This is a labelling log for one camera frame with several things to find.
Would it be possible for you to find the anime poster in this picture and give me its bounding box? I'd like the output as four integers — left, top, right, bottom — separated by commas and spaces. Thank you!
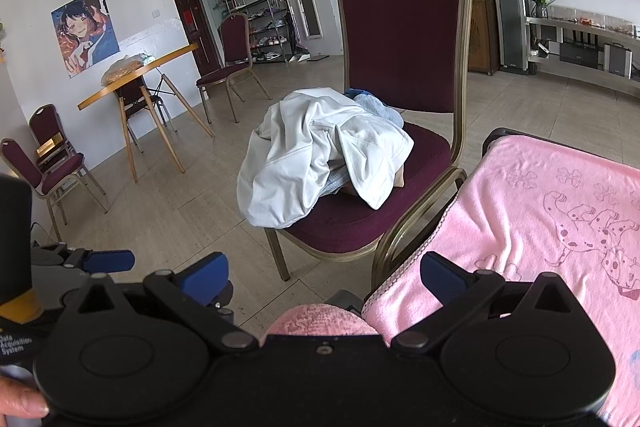
51, 0, 119, 78

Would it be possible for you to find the white printed t-shirt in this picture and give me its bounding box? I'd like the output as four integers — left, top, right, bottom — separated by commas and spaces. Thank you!
236, 88, 414, 229

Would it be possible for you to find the pink dalmatian blanket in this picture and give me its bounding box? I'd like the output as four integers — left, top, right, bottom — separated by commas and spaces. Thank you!
264, 134, 640, 427

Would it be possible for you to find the wooden cabinet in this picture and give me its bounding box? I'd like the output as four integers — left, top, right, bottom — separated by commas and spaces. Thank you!
468, 0, 500, 76

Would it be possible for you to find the person's left hand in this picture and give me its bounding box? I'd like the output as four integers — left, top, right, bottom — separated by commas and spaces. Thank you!
0, 377, 49, 426

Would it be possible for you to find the light blue knit garment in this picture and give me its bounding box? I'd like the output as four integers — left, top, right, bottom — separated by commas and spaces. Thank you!
344, 88, 404, 128

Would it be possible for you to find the silver tower speaker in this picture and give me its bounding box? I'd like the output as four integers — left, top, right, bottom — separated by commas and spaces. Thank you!
496, 0, 528, 74

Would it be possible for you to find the silver tv stand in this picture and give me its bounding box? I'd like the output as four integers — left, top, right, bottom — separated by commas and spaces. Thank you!
526, 6, 639, 98

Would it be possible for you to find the maroon chair far left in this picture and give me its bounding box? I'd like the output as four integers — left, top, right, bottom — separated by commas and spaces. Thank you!
1, 104, 107, 242

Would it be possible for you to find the shoe rack shelf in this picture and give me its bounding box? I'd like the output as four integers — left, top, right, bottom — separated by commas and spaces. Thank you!
228, 0, 296, 64

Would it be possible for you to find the wooden round table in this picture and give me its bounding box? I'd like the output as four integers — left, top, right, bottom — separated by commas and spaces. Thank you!
77, 43, 215, 182

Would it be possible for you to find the maroon banquet chair near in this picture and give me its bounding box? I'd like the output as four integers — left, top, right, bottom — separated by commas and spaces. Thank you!
265, 0, 472, 287

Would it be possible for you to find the maroon chair by table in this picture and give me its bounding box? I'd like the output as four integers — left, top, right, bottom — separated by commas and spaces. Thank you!
196, 13, 272, 124

